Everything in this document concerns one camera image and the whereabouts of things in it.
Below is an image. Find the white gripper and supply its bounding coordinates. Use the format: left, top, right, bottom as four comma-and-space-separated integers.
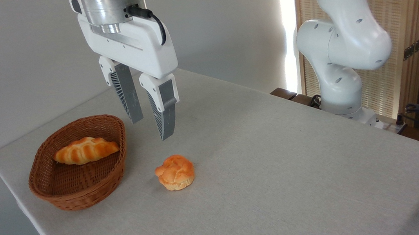
70, 0, 187, 150

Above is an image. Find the long braided bread loaf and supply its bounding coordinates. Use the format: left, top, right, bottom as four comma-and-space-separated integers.
52, 134, 121, 168

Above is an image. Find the round braided bread bun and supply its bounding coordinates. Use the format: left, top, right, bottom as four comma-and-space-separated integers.
153, 153, 197, 193

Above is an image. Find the brown wicker basket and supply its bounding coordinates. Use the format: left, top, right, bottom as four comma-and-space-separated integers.
22, 112, 134, 216

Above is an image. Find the dark brown wooden block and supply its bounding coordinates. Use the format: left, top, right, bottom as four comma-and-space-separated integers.
269, 86, 298, 103
290, 91, 323, 112

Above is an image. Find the grey tablecloth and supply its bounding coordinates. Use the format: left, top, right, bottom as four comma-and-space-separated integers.
0, 40, 419, 235

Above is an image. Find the white power strip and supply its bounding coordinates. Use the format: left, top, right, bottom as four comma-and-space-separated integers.
376, 119, 408, 135

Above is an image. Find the metal screen hinge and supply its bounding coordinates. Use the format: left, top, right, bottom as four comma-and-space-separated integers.
401, 36, 419, 61

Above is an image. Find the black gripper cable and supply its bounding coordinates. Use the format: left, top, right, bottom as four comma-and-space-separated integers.
126, 2, 167, 49

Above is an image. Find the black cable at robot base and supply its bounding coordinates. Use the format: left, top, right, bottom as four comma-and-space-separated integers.
309, 94, 323, 109

